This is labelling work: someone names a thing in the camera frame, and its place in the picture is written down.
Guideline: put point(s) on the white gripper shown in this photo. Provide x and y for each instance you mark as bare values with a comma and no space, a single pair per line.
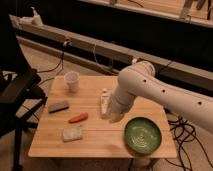
115,114

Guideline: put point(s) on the white sponge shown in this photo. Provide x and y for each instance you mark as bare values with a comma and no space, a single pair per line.
71,134

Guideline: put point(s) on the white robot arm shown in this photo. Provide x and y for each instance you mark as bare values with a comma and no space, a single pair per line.
139,80

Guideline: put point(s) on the green ceramic bowl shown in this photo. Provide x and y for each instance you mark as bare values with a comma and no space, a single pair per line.
142,135

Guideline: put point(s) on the white tube bottle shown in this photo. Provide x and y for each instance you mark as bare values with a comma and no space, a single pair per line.
104,99

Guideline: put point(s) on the orange carrot toy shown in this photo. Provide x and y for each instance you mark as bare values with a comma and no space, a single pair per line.
78,118

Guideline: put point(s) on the wooden table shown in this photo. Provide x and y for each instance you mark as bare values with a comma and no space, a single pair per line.
101,139

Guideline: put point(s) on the dark grey block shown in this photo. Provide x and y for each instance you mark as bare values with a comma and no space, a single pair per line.
58,106

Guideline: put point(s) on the black chair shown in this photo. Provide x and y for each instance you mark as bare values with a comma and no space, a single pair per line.
23,86

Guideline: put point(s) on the white spray bottle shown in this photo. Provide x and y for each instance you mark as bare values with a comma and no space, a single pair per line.
36,18

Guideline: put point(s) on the long grey rail beam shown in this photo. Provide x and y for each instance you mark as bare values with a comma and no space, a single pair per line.
103,48

